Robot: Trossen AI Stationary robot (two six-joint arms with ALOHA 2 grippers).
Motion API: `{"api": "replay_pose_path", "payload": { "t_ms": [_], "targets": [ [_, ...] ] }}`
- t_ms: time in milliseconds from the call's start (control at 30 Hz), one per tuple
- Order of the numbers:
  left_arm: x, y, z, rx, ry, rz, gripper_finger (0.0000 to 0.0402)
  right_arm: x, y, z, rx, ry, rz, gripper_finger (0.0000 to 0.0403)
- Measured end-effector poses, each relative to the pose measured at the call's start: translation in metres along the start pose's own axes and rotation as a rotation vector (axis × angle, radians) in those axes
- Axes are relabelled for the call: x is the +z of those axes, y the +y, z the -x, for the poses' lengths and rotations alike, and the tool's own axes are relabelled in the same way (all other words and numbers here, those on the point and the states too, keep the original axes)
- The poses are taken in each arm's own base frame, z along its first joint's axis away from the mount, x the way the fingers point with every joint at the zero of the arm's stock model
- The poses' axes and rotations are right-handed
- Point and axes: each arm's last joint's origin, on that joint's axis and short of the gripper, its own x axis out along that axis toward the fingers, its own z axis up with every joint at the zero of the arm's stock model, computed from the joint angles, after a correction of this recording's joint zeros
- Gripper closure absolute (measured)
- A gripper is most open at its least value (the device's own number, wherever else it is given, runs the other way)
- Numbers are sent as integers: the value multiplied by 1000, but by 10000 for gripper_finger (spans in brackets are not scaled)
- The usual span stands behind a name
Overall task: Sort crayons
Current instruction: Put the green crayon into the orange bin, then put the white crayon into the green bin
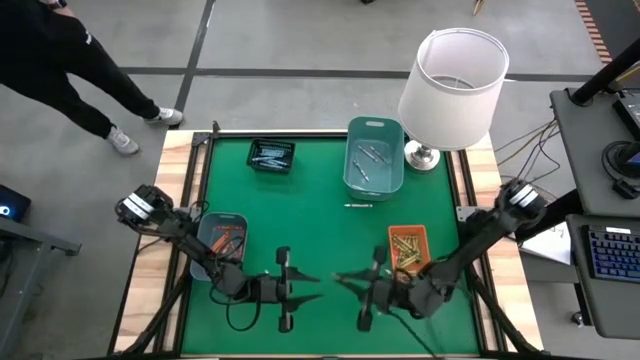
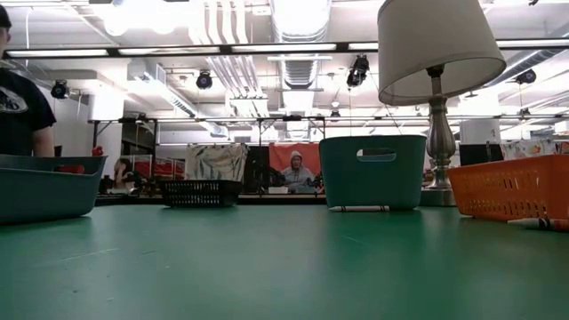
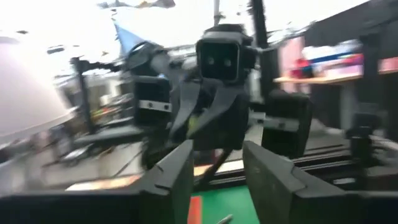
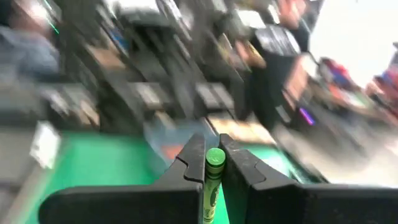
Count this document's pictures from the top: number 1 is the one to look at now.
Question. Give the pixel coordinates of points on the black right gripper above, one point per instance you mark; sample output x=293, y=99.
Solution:
x=385, y=295

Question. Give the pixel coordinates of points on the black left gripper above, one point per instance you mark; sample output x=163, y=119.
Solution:
x=280, y=290

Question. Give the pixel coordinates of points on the orange mesh basket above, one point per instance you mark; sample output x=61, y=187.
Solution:
x=394, y=231

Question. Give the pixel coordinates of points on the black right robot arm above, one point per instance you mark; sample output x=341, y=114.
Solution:
x=475, y=240

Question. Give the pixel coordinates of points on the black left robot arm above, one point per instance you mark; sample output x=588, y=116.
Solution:
x=200, y=250

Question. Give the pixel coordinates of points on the tall teal plastic bin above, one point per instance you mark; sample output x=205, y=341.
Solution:
x=380, y=192

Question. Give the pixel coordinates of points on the low grey-blue plastic bin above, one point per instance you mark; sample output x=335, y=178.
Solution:
x=202, y=235

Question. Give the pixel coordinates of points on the black mesh basket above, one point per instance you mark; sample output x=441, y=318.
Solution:
x=250, y=150

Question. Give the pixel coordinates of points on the white shade silver table lamp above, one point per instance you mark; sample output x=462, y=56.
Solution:
x=450, y=115

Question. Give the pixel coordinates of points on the white paper sheet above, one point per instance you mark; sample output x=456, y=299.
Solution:
x=550, y=245

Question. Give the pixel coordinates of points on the black support beam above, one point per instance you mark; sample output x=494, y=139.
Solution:
x=565, y=210

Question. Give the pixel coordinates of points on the grey desk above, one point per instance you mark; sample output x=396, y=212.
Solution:
x=580, y=150
x=580, y=300
x=20, y=300

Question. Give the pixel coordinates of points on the backlit black keyboard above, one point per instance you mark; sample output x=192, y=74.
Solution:
x=615, y=255

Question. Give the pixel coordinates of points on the black headset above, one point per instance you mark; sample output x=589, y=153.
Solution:
x=625, y=190

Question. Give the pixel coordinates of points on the black device blue light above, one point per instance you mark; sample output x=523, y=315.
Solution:
x=15, y=200

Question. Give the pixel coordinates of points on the black laptop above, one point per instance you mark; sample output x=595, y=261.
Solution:
x=630, y=112

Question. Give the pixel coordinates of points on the black slanted pole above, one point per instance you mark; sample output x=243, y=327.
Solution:
x=605, y=75

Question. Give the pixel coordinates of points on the person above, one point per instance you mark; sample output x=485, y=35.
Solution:
x=50, y=60

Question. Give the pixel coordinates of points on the hazard striped floor mat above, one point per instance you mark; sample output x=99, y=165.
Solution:
x=592, y=30

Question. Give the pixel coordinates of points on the silver mounting bracket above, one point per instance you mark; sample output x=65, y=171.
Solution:
x=464, y=212

